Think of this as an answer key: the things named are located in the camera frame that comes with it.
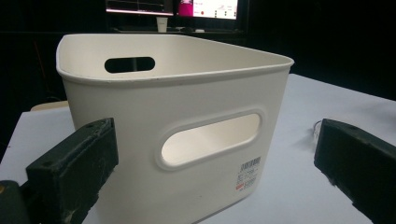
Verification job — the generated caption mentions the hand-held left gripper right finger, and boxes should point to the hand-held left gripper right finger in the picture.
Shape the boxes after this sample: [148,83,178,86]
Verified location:
[313,118,396,224]

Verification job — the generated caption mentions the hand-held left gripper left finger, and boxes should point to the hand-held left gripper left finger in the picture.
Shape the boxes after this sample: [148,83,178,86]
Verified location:
[25,117,120,224]

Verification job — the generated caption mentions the white plastic basket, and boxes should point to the white plastic basket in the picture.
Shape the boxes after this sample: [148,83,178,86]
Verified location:
[55,33,295,224]

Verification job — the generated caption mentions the beige wooden board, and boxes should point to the beige wooden board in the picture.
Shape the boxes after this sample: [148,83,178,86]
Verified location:
[30,100,70,112]

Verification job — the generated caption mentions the white paper cup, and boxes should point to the white paper cup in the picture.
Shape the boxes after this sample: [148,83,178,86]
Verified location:
[155,16,169,34]

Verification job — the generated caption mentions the computer monitor with dark screen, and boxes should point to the computer monitor with dark screen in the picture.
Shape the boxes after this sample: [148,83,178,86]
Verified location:
[105,0,175,17]

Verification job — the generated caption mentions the computer monitor with pink screen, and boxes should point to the computer monitor with pink screen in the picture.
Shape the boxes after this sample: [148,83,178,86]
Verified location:
[177,0,239,21]

